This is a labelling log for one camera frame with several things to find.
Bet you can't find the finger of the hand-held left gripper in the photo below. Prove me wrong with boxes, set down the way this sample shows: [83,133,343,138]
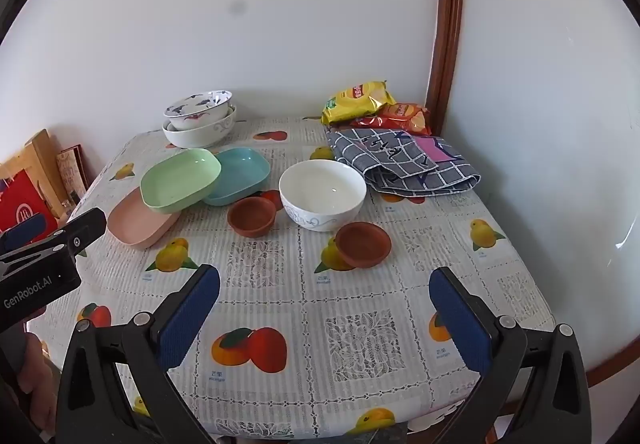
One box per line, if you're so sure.
[47,207,108,261]
[0,215,61,255]

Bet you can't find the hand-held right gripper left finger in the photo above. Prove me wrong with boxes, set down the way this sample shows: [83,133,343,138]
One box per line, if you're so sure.
[56,264,221,444]

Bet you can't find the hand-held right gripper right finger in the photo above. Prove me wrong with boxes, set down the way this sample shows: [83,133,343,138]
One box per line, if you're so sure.
[428,267,594,444]

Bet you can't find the green plastic plate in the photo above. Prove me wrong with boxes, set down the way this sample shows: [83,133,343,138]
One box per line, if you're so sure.
[140,148,222,215]

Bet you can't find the deep brown clay bowl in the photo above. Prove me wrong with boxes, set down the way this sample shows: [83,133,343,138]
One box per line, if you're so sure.
[227,197,277,238]

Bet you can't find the shallow brown clay saucer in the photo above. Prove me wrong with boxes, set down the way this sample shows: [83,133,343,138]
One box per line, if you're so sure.
[334,222,392,269]

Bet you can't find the blue plastic plate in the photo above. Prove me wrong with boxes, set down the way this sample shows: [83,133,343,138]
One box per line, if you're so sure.
[202,147,271,206]

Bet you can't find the white floral-print bowl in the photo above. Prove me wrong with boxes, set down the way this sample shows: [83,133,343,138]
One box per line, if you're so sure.
[278,160,367,232]

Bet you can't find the person's left hand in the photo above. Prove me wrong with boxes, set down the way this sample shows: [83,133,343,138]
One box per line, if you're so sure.
[14,331,57,440]

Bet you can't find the red box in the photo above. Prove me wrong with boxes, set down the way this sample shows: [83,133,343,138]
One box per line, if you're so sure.
[0,168,59,236]

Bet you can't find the pink plastic plate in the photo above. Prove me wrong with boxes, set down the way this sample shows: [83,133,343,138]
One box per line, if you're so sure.
[107,187,182,246]

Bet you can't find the dark red framed board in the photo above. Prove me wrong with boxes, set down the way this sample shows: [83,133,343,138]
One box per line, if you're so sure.
[55,144,91,206]

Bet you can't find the large white bowl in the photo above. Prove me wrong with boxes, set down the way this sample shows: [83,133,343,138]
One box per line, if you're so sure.
[161,107,237,148]

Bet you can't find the bird-painted white bowl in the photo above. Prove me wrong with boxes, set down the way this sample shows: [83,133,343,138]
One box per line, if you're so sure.
[163,91,234,131]

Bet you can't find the grey checked cloth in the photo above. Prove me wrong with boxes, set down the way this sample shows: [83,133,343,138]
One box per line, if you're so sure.
[326,127,482,197]

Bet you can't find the red chip bag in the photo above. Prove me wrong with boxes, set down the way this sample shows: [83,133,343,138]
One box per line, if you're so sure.
[350,103,432,136]

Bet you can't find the yellow chip bag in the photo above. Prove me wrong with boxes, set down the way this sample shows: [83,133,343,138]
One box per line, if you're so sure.
[321,81,397,126]

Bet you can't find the brown wooden door frame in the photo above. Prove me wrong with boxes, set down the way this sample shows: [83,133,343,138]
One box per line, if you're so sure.
[425,0,466,137]

